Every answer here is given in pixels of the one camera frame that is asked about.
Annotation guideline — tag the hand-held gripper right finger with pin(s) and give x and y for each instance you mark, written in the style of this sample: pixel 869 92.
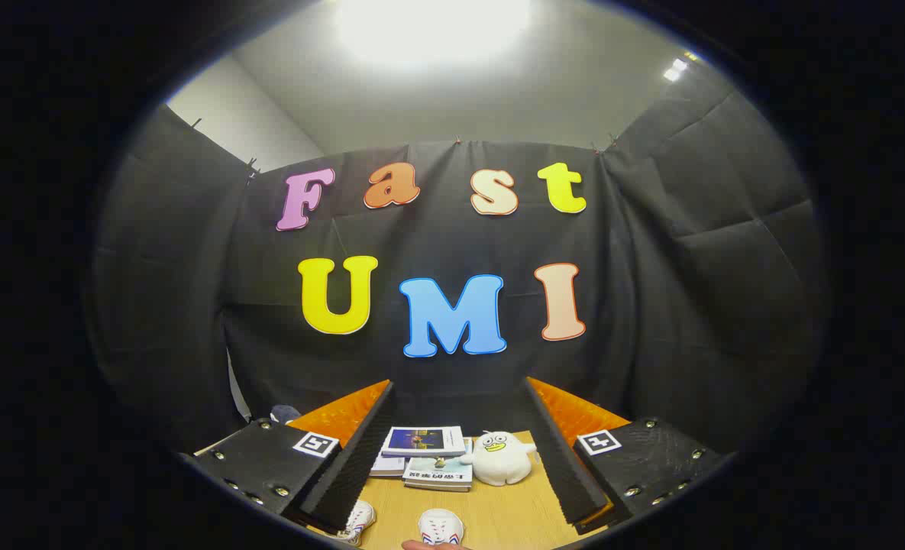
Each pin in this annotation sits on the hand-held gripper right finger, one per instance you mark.
pixel 563 466

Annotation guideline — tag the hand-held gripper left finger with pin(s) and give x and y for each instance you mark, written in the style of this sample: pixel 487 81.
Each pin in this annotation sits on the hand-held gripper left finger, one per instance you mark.
pixel 360 458

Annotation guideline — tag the white striped canvas shoe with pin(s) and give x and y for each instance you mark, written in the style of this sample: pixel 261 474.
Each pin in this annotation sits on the white striped canvas shoe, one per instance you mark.
pixel 441 525
pixel 359 518

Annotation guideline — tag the plain white book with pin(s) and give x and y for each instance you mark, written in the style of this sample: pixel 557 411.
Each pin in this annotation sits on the plain white book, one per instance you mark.
pixel 389 464

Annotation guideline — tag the blue picture cover book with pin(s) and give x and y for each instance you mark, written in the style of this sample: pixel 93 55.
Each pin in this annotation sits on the blue picture cover book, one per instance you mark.
pixel 421 441

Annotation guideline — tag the white duck plush toy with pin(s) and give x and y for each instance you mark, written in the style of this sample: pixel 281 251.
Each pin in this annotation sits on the white duck plush toy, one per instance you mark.
pixel 498 458

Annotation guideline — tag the pale green cover book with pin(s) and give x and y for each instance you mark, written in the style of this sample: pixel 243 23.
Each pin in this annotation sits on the pale green cover book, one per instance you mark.
pixel 437 472

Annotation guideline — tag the small ceiling light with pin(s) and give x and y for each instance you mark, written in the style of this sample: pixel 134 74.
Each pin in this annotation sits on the small ceiling light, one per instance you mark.
pixel 675 70

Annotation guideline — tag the large ceiling light panel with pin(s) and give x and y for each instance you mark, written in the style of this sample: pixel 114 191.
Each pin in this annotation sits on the large ceiling light panel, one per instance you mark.
pixel 433 30

